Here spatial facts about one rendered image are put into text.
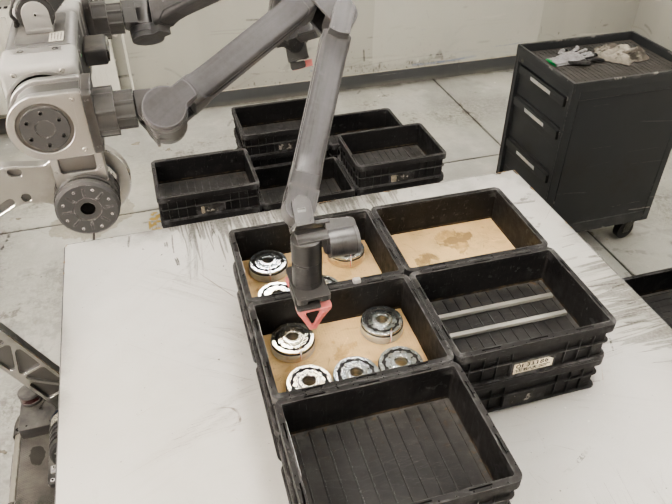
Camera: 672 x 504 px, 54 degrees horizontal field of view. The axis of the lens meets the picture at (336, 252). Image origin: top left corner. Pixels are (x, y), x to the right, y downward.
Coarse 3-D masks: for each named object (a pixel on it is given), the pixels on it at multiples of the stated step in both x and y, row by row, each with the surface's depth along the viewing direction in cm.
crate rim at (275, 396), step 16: (336, 288) 158; (352, 288) 159; (256, 304) 154; (256, 320) 150; (432, 320) 150; (256, 336) 146; (448, 352) 142; (400, 368) 138; (416, 368) 138; (272, 384) 135; (320, 384) 135; (336, 384) 135; (272, 400) 134
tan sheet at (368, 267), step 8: (368, 248) 187; (288, 256) 184; (368, 256) 184; (248, 264) 181; (288, 264) 181; (328, 264) 181; (360, 264) 181; (368, 264) 181; (376, 264) 181; (248, 272) 179; (328, 272) 179; (336, 272) 179; (344, 272) 179; (352, 272) 179; (360, 272) 179; (368, 272) 179; (376, 272) 179; (248, 280) 176; (256, 280) 176; (280, 280) 176; (256, 288) 173; (256, 296) 171
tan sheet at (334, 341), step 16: (352, 320) 164; (320, 336) 160; (336, 336) 160; (352, 336) 160; (320, 352) 155; (336, 352) 155; (352, 352) 155; (368, 352) 155; (272, 368) 151; (288, 368) 151
